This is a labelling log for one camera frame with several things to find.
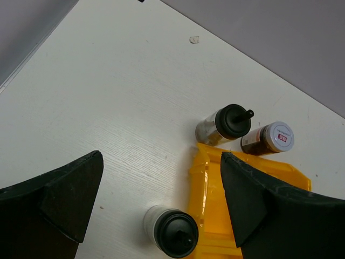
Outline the yellow four-compartment plastic bin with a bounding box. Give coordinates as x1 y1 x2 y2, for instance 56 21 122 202
187 143 312 258

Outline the white powder jar black lid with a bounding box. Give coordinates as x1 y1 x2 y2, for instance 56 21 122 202
143 205 199 258

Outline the brown jar white lid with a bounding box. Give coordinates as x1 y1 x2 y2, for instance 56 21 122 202
240 121 294 156

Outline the small torn tape scrap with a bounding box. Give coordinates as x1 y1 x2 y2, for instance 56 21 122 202
189 36 199 44

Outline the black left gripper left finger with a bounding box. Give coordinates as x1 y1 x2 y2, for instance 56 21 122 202
1 151 104 258

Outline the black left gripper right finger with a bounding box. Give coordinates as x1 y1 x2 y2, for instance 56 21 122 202
220 152 344 258

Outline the glass spice jar black lid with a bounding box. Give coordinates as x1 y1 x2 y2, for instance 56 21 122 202
195 104 254 146

